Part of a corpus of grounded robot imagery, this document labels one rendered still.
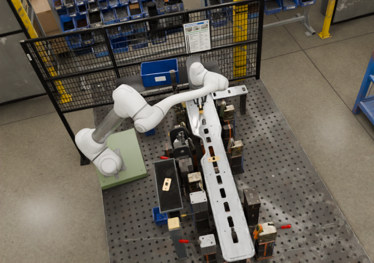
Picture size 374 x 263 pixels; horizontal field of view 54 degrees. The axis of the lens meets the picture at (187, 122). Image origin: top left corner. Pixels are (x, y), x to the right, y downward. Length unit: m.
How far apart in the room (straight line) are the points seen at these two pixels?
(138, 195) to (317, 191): 1.31
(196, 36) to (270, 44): 2.20
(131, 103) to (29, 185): 2.22
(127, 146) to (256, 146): 1.03
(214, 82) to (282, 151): 0.88
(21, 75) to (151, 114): 2.68
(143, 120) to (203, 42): 1.17
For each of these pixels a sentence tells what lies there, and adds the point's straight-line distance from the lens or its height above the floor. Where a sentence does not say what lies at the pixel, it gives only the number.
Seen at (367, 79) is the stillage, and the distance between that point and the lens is 4.01.
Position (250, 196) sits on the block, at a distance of 2.36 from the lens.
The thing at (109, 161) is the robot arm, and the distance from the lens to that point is 2.59.
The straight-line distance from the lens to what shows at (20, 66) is 4.54.
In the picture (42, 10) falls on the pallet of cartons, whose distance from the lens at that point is 5.16.
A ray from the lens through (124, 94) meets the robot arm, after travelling 2.18.
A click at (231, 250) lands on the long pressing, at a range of 2.24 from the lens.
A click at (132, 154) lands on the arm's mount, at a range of 2.85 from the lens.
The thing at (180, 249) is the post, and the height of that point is 0.84.
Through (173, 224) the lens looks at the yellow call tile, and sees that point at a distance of 2.15.
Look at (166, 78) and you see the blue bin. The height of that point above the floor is 1.10.
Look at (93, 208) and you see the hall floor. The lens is 3.72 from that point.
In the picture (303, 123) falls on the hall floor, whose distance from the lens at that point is 4.14.
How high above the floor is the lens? 3.08
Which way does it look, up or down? 48 degrees down
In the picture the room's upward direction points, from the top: 9 degrees counter-clockwise
